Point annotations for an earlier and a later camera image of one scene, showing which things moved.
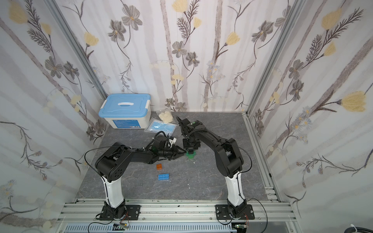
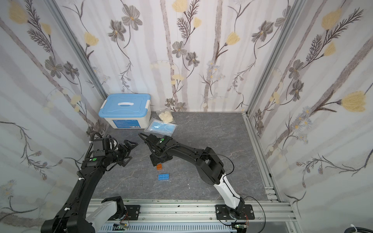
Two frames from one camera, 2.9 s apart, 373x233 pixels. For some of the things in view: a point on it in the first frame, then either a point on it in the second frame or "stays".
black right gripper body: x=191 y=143 → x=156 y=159
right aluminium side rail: x=266 y=172 stays
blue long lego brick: x=163 y=176 stays
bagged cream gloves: x=166 y=116 stays
